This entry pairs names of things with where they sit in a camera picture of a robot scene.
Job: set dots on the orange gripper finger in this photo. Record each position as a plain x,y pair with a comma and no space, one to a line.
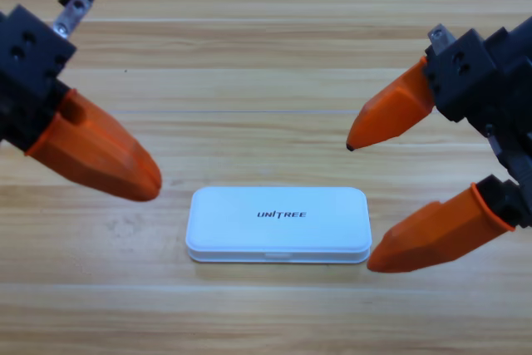
95,151
436,238

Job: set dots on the white Unitree pencil case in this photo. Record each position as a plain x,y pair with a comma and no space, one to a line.
278,230

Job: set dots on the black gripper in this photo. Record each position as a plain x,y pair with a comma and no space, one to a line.
513,93
74,10

